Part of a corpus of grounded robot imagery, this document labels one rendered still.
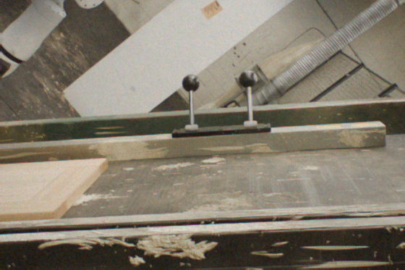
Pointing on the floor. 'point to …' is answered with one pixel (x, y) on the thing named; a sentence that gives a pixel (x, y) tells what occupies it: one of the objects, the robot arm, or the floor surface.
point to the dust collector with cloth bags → (264, 79)
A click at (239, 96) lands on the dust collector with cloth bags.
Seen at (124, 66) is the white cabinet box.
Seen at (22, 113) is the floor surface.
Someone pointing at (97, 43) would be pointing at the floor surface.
